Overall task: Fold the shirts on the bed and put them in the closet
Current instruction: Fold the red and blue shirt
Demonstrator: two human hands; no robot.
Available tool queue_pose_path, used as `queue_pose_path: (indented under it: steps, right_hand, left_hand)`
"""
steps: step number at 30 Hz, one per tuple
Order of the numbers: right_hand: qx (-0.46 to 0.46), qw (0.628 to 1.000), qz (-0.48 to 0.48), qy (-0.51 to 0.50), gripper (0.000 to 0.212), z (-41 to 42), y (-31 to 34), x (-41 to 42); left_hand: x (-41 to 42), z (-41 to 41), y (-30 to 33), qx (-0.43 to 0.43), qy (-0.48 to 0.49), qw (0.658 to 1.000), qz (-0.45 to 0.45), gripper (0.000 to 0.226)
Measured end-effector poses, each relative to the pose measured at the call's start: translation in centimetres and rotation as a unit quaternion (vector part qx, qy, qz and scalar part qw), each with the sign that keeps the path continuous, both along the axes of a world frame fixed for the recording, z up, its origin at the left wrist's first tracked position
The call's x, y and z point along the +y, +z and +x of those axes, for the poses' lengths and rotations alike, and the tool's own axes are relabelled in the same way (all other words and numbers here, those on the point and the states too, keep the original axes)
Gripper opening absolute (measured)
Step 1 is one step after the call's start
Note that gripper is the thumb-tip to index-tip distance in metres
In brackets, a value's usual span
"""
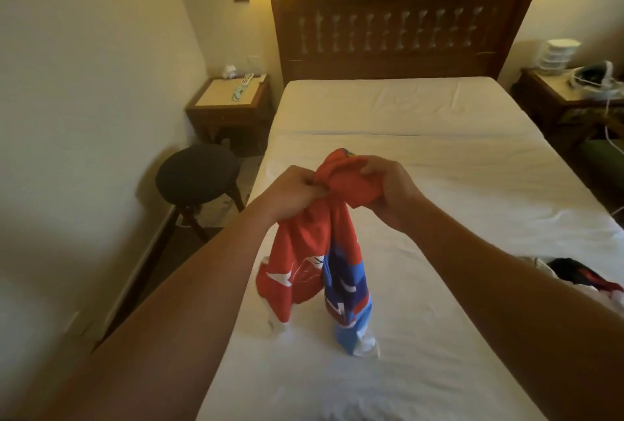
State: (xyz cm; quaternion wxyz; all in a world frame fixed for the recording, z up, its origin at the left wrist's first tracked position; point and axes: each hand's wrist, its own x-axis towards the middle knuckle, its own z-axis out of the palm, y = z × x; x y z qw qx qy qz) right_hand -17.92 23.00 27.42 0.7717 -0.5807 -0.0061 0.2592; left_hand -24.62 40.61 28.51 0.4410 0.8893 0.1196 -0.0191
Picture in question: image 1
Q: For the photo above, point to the person's right hand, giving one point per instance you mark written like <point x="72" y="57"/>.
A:
<point x="395" y="194"/>

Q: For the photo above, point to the person's left hand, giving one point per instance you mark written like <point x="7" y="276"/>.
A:
<point x="291" y="194"/>

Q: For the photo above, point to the red blue white jersey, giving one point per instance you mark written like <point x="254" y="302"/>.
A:
<point x="312" y="260"/>

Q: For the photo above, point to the person's left forearm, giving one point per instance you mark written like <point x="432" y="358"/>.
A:
<point x="156" y="338"/>

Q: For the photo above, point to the person's right forearm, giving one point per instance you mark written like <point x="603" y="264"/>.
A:
<point x="526" y="318"/>

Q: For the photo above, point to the white bed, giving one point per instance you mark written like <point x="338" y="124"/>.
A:
<point x="439" y="143"/>

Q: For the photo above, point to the black round stool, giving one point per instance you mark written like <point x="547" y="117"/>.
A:
<point x="200" y="174"/>

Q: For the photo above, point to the wooden nightstand with remote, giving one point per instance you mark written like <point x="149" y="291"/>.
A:
<point x="226" y="109"/>

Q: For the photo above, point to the white remote control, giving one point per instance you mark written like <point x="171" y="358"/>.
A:
<point x="242" y="87"/>

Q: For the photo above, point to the wooden headboard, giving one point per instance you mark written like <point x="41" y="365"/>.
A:
<point x="409" y="31"/>

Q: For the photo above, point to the wooden nightstand with phone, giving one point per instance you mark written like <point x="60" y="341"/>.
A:
<point x="556" y="104"/>

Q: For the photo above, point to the green wooden armchair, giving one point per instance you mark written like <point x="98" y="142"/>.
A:
<point x="606" y="162"/>

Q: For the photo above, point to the white cups stack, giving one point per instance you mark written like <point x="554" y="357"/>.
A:
<point x="560" y="55"/>

